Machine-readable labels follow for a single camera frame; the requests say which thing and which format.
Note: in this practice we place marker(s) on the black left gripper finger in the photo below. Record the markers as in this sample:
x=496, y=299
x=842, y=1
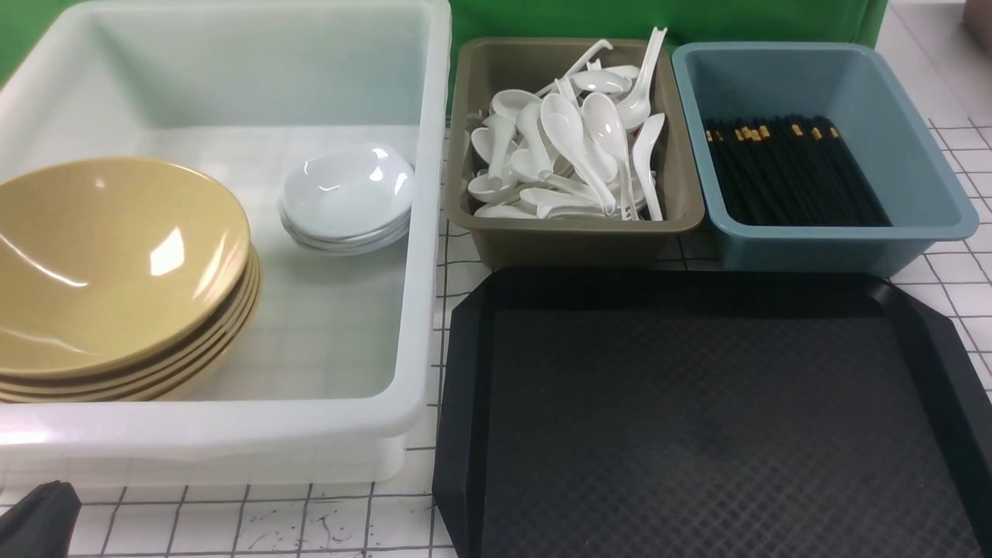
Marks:
x=42, y=523

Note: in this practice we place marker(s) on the tan noodle bowl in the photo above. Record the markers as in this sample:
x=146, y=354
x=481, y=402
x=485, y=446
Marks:
x=107, y=260

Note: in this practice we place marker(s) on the white sauce dish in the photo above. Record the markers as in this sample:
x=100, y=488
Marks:
x=349, y=190

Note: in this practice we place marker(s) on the white ceramic soup spoon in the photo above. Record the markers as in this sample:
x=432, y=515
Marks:
x=562, y=122

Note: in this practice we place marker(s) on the stacked tan bowl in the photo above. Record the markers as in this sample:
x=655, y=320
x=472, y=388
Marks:
x=229, y=333
x=217, y=364
x=41, y=385

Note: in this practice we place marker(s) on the top stacked tan bowl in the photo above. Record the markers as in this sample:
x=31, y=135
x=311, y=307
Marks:
x=41, y=385

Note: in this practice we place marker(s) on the large translucent white plastic tub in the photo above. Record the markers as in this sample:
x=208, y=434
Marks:
x=330, y=376

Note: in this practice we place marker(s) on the lower stacked white dish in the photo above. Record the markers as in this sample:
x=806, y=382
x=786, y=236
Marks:
x=346, y=249

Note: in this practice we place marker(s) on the stacked white dish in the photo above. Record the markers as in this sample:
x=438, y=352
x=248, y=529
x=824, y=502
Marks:
x=360, y=237
x=346, y=249

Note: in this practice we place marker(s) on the top stacked white dish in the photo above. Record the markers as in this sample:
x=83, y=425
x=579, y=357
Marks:
x=360, y=237

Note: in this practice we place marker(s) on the black textured serving tray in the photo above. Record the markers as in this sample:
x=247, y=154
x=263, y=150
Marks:
x=645, y=413

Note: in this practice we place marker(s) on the white spoon left bin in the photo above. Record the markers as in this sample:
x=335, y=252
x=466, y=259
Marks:
x=500, y=174

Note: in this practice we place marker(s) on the olive brown spoon bin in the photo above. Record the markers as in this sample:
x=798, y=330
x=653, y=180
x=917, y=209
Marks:
x=491, y=64

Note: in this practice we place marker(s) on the white spoon in bin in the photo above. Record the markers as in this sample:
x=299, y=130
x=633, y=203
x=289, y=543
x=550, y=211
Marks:
x=604, y=123

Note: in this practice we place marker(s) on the white spoon right side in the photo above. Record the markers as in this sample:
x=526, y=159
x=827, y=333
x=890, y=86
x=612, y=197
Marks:
x=641, y=155

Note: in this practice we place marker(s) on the long white spoon upright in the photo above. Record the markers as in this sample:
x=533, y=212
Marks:
x=634, y=107

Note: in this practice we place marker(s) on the black chopsticks bundle in bin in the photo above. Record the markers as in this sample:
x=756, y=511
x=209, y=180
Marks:
x=790, y=171

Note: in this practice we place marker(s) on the blue plastic chopstick bin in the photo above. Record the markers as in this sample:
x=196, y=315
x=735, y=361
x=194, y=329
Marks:
x=854, y=88

